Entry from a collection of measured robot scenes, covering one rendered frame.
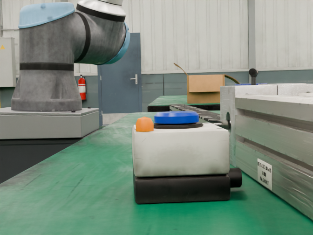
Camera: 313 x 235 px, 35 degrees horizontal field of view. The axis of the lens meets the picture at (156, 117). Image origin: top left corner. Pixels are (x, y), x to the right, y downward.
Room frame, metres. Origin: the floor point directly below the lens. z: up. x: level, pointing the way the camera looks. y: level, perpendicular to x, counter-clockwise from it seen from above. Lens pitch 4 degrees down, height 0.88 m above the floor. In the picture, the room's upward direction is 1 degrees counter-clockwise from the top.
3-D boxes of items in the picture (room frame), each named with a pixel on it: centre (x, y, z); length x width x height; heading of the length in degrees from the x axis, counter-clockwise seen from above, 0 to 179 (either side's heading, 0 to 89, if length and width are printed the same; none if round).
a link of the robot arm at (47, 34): (1.10, 0.23, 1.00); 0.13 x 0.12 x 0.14; 139
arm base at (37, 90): (1.10, 0.24, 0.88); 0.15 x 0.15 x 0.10
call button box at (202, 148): (0.45, -0.03, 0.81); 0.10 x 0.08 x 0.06; 94
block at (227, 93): (0.62, -0.13, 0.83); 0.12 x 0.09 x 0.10; 94
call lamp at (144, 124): (0.42, 0.01, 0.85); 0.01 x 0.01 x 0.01
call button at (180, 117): (0.45, -0.02, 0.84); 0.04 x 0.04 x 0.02
